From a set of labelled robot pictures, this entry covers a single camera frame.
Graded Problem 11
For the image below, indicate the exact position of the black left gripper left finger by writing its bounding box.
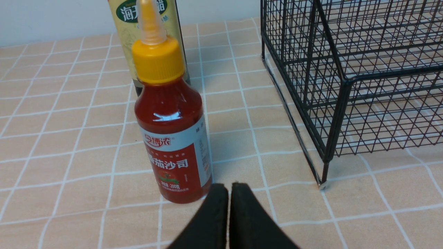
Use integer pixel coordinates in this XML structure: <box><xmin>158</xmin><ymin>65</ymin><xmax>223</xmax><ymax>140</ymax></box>
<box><xmin>168</xmin><ymin>183</ymin><xmax>229</xmax><ymax>249</ymax></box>

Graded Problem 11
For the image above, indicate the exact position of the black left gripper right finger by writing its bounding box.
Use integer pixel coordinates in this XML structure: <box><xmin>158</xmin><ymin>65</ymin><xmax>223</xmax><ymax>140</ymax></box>
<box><xmin>228</xmin><ymin>182</ymin><xmax>299</xmax><ymax>249</ymax></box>

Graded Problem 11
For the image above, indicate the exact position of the red ketchup squeeze bottle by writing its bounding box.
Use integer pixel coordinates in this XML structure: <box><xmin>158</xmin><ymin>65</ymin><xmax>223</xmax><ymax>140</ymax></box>
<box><xmin>132</xmin><ymin>0</ymin><xmax>212</xmax><ymax>204</ymax></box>

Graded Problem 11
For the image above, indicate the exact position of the dark vinegar bottle yellow label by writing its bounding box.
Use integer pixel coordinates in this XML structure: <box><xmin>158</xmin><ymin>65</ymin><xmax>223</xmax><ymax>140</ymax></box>
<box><xmin>108</xmin><ymin>0</ymin><xmax>187</xmax><ymax>96</ymax></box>

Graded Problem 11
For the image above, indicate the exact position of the black wire mesh rack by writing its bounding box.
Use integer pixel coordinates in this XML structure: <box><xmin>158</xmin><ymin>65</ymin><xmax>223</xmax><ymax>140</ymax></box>
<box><xmin>260</xmin><ymin>0</ymin><xmax>443</xmax><ymax>189</ymax></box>

